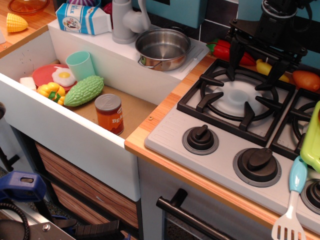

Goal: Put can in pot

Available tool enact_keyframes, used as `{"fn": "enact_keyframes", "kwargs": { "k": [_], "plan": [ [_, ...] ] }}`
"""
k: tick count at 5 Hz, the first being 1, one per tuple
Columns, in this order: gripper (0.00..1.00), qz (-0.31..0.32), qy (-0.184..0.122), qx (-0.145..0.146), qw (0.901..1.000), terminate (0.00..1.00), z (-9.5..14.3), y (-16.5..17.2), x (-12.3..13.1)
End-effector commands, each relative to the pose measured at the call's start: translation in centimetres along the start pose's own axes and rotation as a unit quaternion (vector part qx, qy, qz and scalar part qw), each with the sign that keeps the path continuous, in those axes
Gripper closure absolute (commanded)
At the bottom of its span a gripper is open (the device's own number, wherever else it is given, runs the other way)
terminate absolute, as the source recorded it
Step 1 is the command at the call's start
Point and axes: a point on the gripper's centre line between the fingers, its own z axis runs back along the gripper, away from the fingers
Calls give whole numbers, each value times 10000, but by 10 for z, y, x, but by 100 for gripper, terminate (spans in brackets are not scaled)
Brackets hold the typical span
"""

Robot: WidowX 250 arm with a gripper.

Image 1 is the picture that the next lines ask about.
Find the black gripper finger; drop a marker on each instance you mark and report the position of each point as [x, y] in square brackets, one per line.
[276, 71]
[236, 53]

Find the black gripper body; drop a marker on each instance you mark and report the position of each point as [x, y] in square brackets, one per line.
[272, 35]

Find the stainless steel pot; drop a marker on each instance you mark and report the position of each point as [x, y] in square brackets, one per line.
[162, 49]

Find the orange toy beans can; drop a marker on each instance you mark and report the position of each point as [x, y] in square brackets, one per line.
[109, 113]

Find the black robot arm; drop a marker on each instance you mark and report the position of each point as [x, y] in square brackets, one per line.
[286, 4]

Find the red toy chili pepper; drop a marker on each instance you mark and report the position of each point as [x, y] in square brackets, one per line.
[221, 50]

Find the orange toy vegetable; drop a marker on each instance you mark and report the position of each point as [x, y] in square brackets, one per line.
[306, 80]

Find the black stove grate left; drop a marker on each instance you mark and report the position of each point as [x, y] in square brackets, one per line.
[246, 106]

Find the black stove grate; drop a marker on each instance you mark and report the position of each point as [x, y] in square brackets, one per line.
[246, 106]
[290, 135]

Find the grey toy stove top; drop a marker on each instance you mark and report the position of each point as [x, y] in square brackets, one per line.
[166, 139]

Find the black stove grate right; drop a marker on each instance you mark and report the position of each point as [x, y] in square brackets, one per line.
[290, 135]

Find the green plastic container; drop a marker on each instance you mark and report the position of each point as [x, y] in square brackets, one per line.
[310, 150]

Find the black stove knob left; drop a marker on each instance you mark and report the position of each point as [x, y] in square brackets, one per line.
[200, 140]

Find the black stove knob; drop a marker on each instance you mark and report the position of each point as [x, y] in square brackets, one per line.
[257, 167]
[310, 195]
[200, 140]

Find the black stove knob middle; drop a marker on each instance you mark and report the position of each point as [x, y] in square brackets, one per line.
[257, 167]

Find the grey toy faucet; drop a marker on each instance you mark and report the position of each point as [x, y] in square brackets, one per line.
[127, 23]

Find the black stove knob right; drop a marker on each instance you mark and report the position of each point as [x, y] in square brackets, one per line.
[310, 195]

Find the toy milk carton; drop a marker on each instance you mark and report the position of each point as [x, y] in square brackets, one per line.
[88, 20]

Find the purple toy vegetable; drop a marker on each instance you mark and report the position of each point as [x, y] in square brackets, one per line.
[89, 3]

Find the mint green plastic cup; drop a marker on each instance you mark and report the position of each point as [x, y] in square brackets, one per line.
[81, 65]

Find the green toy bitter melon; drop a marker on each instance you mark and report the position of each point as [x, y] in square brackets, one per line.
[84, 91]

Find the blue white toy spatula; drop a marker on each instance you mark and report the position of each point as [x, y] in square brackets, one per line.
[288, 227]

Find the white toy sink basin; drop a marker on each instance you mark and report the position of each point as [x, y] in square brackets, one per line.
[72, 136]

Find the toy fried egg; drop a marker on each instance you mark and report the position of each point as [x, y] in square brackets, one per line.
[63, 77]

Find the yellow toy bell pepper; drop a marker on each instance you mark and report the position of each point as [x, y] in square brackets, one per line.
[52, 91]

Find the red plastic plate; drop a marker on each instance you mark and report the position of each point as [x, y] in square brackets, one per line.
[43, 75]

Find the white toy block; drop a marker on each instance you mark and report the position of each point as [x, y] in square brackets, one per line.
[28, 82]

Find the orange transparent bowl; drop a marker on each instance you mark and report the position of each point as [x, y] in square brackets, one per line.
[27, 7]

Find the wooden drawer front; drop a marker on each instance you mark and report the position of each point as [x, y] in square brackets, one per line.
[85, 196]

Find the yellow toy corn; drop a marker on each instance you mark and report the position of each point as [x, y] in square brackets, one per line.
[15, 23]

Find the blue clamp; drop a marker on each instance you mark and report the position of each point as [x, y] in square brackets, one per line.
[22, 186]

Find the black oven door handle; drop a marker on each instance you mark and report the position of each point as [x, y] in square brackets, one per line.
[186, 221]

